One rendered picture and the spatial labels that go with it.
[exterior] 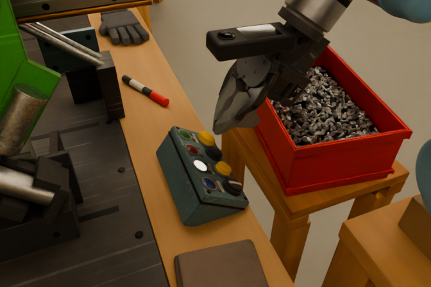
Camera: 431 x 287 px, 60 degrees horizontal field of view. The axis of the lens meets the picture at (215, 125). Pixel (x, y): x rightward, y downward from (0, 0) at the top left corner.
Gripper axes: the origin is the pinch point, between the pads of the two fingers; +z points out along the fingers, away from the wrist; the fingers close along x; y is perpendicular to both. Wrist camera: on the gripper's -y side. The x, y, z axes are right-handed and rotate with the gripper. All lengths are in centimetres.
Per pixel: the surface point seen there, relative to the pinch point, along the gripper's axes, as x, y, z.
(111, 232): -9.7, -12.2, 15.1
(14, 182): -5.5, -24.9, 12.5
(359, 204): -5.9, 40.8, 4.4
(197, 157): -5.0, -3.5, 3.2
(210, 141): -1.4, -0.2, 2.2
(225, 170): -8.0, -0.4, 2.2
